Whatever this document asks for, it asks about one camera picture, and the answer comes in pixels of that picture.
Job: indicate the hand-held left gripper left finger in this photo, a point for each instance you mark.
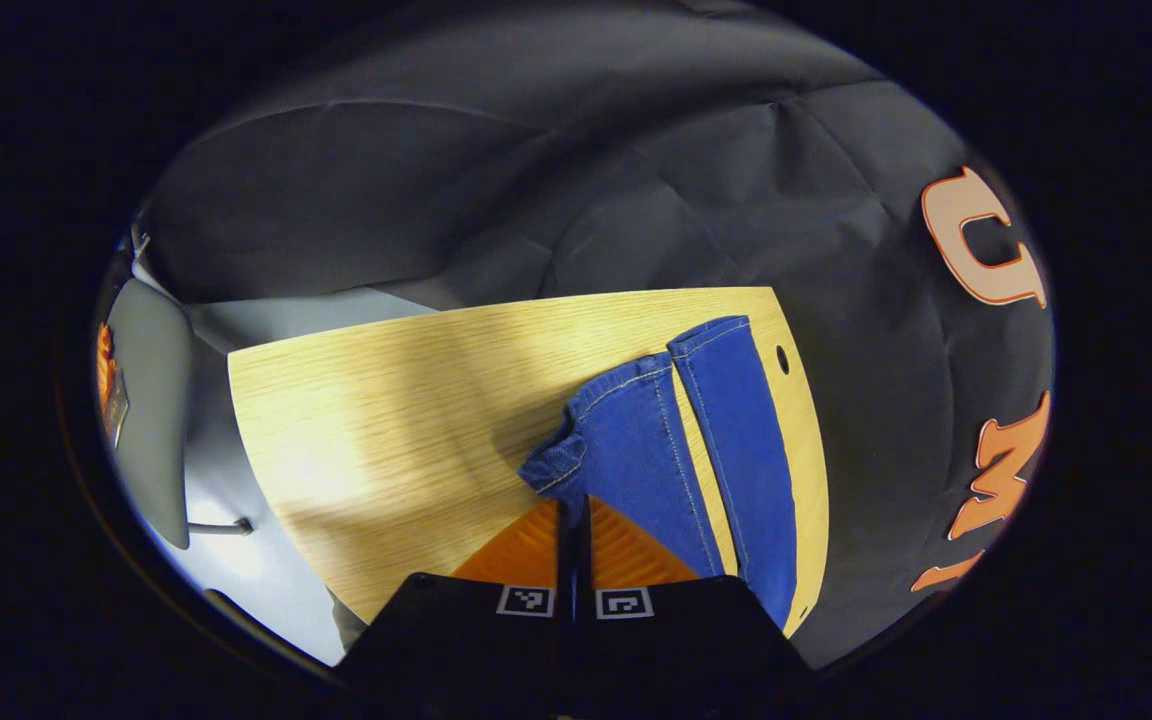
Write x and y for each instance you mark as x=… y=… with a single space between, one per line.
x=476 y=640

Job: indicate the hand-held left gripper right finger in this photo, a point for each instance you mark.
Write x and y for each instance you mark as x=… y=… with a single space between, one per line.
x=676 y=640

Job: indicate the blue denim jeans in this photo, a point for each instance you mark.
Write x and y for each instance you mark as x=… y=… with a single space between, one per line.
x=626 y=450

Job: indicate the grey chair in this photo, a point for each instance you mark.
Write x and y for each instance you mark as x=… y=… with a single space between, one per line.
x=151 y=400

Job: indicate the orange object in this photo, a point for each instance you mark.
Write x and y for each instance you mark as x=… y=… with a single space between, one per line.
x=106 y=370

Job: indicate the black backdrop cloth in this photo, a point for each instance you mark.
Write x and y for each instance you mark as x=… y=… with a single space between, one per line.
x=536 y=150

